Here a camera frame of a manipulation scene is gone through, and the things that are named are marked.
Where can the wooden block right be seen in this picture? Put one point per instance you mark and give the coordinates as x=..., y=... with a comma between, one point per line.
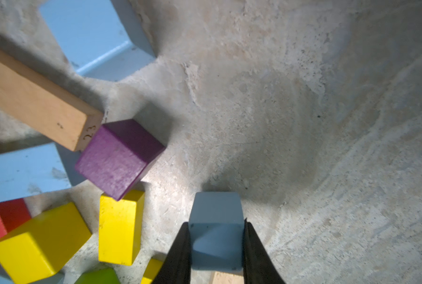
x=226, y=278

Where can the blue long block centre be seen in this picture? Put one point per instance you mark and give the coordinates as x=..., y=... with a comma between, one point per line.
x=37, y=170

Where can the yellow block small upright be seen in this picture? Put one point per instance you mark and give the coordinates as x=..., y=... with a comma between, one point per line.
x=120, y=228

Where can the purple cube right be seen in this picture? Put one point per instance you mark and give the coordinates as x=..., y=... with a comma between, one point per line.
x=118, y=156

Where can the green cube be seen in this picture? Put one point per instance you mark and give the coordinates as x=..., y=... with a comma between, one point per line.
x=103, y=276

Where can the red long block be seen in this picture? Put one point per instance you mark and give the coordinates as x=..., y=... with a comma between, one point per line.
x=12, y=215

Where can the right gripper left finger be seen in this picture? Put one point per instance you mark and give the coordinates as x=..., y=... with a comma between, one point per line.
x=177, y=266

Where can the blue cube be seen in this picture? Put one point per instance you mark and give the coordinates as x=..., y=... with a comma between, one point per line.
x=101, y=39
x=216, y=225

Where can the wooden block angled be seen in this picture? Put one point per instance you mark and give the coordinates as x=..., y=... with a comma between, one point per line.
x=46, y=107

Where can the yellow cube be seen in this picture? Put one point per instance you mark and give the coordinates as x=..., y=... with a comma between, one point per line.
x=41, y=247

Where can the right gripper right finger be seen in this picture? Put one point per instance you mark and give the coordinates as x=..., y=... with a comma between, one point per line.
x=257, y=265

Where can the yellow long block right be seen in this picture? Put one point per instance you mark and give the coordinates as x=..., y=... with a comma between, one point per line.
x=151, y=271

